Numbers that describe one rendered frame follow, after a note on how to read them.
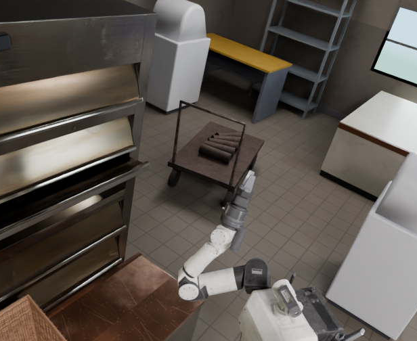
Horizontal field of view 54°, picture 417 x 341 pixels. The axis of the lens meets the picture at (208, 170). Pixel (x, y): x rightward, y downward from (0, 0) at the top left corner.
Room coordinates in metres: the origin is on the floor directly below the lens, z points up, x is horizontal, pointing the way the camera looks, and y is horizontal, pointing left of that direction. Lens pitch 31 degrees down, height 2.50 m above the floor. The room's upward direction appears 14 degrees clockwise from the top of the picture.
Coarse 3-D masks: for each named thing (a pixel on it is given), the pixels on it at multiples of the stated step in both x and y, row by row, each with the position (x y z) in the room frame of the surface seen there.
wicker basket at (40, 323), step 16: (16, 304) 1.19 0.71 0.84; (32, 304) 1.22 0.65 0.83; (0, 320) 1.11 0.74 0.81; (16, 320) 1.17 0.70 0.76; (32, 320) 1.22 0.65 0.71; (48, 320) 1.17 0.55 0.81; (0, 336) 1.09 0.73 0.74; (32, 336) 1.20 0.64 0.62; (48, 336) 1.17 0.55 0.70; (64, 336) 1.13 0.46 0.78
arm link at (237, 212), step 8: (240, 184) 1.32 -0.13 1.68; (240, 192) 1.23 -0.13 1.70; (248, 192) 1.23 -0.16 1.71; (232, 200) 1.25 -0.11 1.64; (240, 200) 1.23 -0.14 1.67; (248, 200) 1.23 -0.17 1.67; (224, 208) 1.25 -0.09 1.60; (232, 208) 1.22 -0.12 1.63; (240, 208) 1.23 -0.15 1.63; (232, 216) 1.21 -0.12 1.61; (240, 216) 1.21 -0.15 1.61
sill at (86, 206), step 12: (108, 192) 1.73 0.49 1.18; (120, 192) 1.77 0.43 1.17; (84, 204) 1.58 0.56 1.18; (96, 204) 1.62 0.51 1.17; (60, 216) 1.46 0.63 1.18; (72, 216) 1.49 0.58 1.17; (36, 228) 1.35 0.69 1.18; (48, 228) 1.37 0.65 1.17; (0, 240) 1.23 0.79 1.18; (12, 240) 1.24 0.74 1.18; (24, 240) 1.27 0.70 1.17; (0, 252) 1.17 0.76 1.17
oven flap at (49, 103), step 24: (96, 72) 1.61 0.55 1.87; (120, 72) 1.72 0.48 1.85; (0, 96) 1.23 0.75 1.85; (24, 96) 1.31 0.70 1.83; (48, 96) 1.38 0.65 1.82; (72, 96) 1.47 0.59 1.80; (96, 96) 1.57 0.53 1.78; (120, 96) 1.68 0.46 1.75; (0, 120) 1.20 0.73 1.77; (24, 120) 1.27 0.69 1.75; (48, 120) 1.35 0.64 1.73; (72, 120) 1.42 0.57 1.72
